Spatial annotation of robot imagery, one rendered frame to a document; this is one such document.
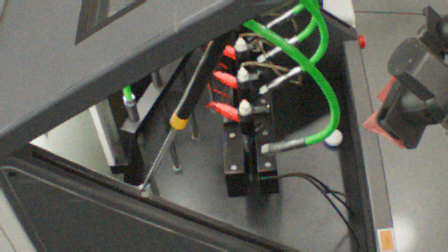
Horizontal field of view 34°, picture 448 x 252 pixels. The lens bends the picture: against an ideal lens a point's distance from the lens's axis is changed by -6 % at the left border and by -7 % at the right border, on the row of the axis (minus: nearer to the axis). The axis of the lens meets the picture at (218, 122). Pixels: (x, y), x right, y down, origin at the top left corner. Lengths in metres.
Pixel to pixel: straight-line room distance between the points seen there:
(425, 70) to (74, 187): 0.47
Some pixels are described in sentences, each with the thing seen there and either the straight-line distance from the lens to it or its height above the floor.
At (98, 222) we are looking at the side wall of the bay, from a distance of 1.07.
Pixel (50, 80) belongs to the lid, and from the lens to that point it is 0.87.
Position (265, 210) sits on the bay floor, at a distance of 1.60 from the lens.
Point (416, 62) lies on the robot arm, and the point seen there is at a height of 1.52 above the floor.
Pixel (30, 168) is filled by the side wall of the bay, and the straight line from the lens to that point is 0.98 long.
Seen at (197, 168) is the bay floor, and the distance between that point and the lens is 1.68.
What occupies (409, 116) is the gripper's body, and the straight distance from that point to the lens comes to 1.02.
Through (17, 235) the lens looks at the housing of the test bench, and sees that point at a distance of 1.13.
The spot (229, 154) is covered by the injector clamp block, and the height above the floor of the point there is 0.98.
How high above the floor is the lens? 2.16
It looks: 50 degrees down
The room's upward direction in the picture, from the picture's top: 9 degrees counter-clockwise
